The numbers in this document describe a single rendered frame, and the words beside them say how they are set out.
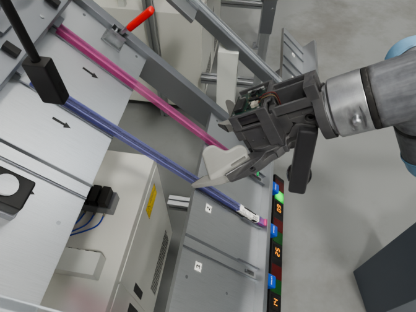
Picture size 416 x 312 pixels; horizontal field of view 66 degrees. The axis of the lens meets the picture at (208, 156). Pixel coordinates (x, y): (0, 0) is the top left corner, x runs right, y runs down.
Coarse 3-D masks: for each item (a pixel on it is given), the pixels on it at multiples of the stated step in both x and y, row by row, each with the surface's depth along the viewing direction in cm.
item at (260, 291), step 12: (264, 168) 78; (264, 180) 76; (264, 192) 74; (264, 204) 71; (264, 216) 70; (264, 228) 68; (264, 240) 66; (264, 252) 65; (264, 264) 63; (264, 276) 62; (264, 288) 60; (264, 300) 59
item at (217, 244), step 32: (192, 192) 60; (224, 192) 65; (256, 192) 73; (192, 224) 56; (224, 224) 62; (256, 224) 69; (192, 256) 54; (224, 256) 59; (256, 256) 65; (192, 288) 52; (224, 288) 56
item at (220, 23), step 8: (192, 0) 70; (200, 0) 70; (200, 8) 71; (208, 8) 72; (208, 16) 72; (216, 16) 73; (216, 24) 74; (224, 24) 74; (232, 32) 75; (240, 40) 76; (248, 48) 78; (256, 56) 79; (264, 64) 81; (272, 72) 82; (280, 80) 84
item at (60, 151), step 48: (48, 48) 48; (96, 48) 54; (0, 96) 41; (96, 96) 51; (0, 144) 39; (48, 144) 43; (96, 144) 48; (48, 192) 41; (0, 240) 36; (48, 240) 39; (0, 288) 34
